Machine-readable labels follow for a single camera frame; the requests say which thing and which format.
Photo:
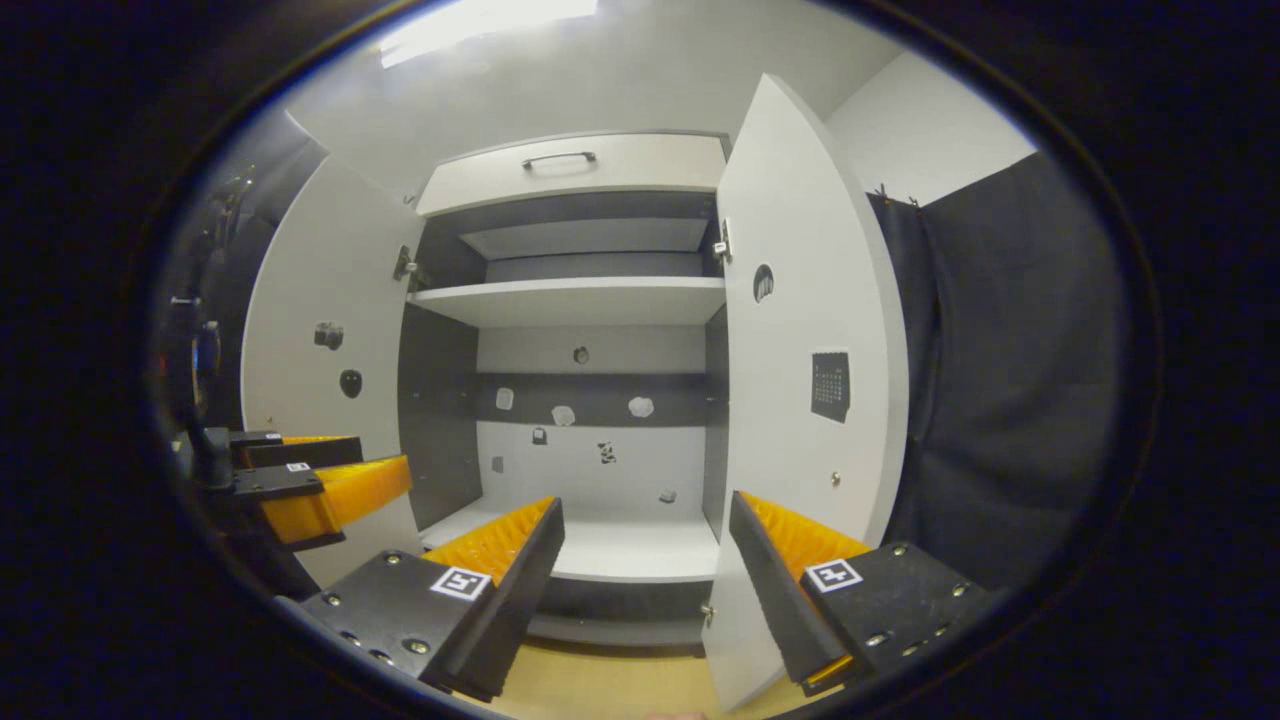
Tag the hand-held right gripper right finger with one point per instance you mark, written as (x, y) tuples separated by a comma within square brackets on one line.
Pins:
[(775, 590)]

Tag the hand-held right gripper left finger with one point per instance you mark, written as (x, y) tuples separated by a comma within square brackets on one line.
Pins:
[(520, 570)]

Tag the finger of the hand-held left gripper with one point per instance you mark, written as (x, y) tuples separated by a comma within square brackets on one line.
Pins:
[(300, 452), (350, 495)]

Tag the shoe cabinet door headphones sticker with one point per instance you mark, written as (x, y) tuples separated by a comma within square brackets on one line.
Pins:
[(800, 470)]

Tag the shoe cabinet door camera sticker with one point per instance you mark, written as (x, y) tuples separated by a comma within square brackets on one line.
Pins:
[(320, 260)]

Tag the white cabinet shelf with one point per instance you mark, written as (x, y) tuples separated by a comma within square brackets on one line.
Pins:
[(580, 300), (590, 238)]

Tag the black backdrop cloth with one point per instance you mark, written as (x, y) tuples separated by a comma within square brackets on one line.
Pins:
[(1010, 380)]

